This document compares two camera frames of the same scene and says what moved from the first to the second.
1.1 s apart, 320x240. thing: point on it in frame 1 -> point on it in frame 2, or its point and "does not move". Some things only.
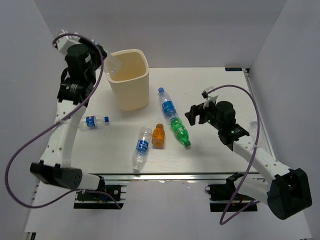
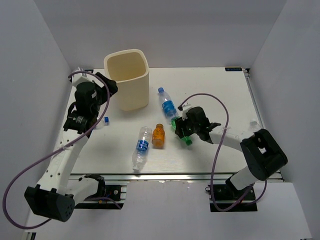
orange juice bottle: (158, 134) does not move
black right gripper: (199, 110) -> (180, 123)
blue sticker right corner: (233, 69) does not move
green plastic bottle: (182, 132) does not move
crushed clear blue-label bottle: (142, 147) does not move
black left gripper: (95, 53) -> (112, 84)
